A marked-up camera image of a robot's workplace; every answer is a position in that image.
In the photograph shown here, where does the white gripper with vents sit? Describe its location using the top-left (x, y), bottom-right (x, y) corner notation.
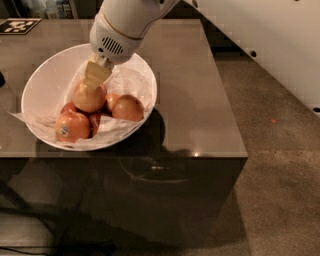
top-left (83, 13), bottom-right (142, 89)

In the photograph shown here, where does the large top red-yellow apple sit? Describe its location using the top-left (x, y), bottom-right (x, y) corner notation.
top-left (72, 83), bottom-right (106, 114)

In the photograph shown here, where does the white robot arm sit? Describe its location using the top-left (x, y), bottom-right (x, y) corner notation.
top-left (89, 0), bottom-right (320, 114)

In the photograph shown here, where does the small middle apple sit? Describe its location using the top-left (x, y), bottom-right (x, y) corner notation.
top-left (105, 94), bottom-right (120, 112)

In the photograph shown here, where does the hidden left red apple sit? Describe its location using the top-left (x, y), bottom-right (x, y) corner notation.
top-left (61, 102), bottom-right (77, 113)

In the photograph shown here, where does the dark red lower apple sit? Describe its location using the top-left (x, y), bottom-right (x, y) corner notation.
top-left (89, 113), bottom-right (101, 137)

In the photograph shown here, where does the right red-yellow apple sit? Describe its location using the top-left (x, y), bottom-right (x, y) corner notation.
top-left (112, 95), bottom-right (144, 122)

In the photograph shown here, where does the white bowl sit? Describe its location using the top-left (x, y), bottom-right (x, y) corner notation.
top-left (20, 43), bottom-right (158, 152)

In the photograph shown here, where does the front apple with sticker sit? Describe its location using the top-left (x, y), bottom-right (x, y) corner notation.
top-left (55, 111), bottom-right (91, 142)

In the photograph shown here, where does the white crumpled paper liner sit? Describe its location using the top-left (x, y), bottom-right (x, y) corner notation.
top-left (8, 59), bottom-right (156, 150)

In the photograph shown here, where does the dark cabinet row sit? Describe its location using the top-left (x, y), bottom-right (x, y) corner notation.
top-left (74, 0), bottom-right (103, 19)

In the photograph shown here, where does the dark object at left edge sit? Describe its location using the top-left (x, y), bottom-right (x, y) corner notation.
top-left (0, 72), bottom-right (6, 88)

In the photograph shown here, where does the black white fiducial marker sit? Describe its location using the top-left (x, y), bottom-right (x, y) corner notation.
top-left (0, 18), bottom-right (41, 35)

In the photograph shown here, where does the cluttered shelf top left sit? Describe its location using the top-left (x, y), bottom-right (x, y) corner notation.
top-left (0, 0), bottom-right (78, 19)

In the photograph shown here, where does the black cable on floor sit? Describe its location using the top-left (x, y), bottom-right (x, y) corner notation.
top-left (0, 246), bottom-right (49, 256)

